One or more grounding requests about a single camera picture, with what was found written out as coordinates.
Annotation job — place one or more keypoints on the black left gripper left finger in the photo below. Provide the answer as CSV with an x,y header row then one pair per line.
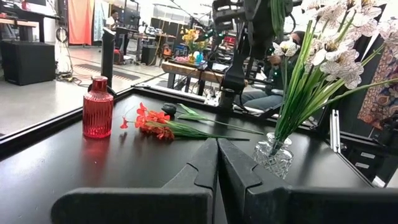
x,y
174,205

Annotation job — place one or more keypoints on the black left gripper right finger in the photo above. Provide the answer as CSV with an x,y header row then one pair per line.
x,y
280,205

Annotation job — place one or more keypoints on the clear diamond-cut glass vase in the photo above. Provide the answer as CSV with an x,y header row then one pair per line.
x,y
273,161

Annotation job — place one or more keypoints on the red artificial flower bunch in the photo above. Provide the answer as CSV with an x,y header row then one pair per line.
x,y
155,124

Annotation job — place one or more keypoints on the red ribbed glass vase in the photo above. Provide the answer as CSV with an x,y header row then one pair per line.
x,y
98,115

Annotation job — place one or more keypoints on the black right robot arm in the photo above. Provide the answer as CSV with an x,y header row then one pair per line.
x,y
239,71

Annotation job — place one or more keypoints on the blue glass vase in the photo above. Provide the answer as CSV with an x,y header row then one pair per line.
x,y
199,58

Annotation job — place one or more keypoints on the person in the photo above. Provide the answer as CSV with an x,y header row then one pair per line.
x,y
264,99
113,20

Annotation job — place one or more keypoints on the wooden edged work table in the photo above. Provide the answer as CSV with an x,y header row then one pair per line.
x,y
186,69

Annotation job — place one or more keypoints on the brown patterned cloth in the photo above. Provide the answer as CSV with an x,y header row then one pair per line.
x,y
382,99

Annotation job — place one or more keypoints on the small black floor box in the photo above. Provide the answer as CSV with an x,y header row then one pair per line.
x,y
149,56

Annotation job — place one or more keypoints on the yellow flower bouquet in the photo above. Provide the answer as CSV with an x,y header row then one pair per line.
x,y
190,36

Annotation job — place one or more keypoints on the large black box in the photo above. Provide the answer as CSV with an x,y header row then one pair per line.
x,y
28,62

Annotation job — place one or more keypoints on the orange curtain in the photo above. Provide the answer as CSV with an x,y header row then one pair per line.
x,y
81,21

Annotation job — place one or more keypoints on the wooden office desk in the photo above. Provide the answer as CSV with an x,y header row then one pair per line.
x,y
18,22

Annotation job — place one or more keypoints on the silver metal bracket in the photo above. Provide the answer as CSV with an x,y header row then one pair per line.
x,y
335,130

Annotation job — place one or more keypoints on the black post stand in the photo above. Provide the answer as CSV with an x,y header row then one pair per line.
x,y
108,59

